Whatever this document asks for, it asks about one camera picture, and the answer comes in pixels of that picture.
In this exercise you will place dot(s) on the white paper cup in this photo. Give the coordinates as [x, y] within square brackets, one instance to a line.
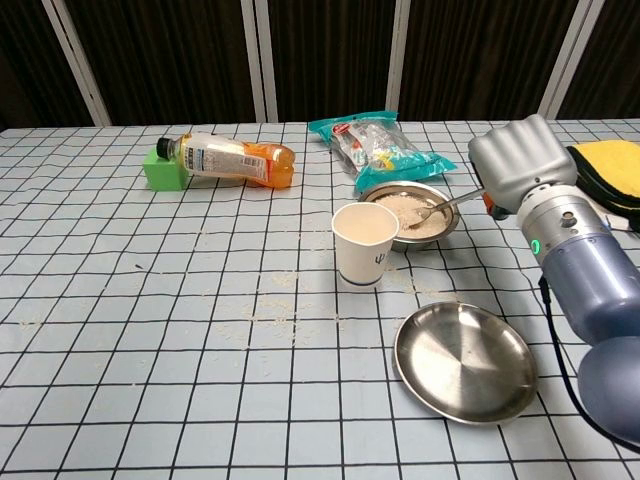
[362, 260]

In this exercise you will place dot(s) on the yellow cloth with black trim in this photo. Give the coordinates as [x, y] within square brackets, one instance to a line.
[612, 162]

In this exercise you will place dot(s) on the metal bowl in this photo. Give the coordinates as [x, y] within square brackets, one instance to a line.
[425, 242]

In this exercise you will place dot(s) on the metal plate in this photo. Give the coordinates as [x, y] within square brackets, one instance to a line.
[465, 365]

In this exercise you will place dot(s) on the orange drink bottle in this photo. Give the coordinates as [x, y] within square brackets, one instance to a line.
[235, 160]

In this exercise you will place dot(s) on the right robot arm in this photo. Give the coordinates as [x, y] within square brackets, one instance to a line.
[590, 260]

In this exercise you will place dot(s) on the blue checked tablecloth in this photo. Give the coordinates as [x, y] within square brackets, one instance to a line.
[175, 350]

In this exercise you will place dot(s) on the metal spoon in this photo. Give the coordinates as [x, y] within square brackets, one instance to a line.
[452, 201]

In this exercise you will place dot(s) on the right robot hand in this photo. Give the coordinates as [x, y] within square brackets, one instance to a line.
[525, 160]

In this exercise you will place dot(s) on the teal snack bag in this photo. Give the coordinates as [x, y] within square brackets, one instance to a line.
[390, 150]

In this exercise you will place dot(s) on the white frame post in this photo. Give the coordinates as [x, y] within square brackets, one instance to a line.
[565, 57]
[395, 55]
[260, 60]
[80, 65]

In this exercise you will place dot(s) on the green block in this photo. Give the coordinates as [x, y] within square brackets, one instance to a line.
[162, 175]

